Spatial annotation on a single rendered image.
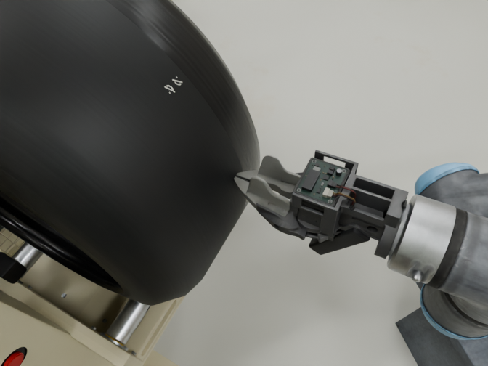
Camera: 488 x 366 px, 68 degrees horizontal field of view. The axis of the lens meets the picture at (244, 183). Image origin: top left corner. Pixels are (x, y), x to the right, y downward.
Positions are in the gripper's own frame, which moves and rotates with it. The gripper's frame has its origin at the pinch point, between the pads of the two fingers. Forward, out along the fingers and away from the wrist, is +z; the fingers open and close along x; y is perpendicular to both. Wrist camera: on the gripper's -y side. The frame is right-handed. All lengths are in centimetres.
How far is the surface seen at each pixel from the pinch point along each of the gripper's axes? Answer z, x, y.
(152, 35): 10.4, -2.2, 18.8
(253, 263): 26, -33, -122
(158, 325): 16.4, 17.6, -40.1
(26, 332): 22.6, 29.6, -13.1
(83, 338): 22.1, 26.9, -26.7
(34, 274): 50, 22, -38
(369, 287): -26, -48, -128
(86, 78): 11.3, 6.9, 19.6
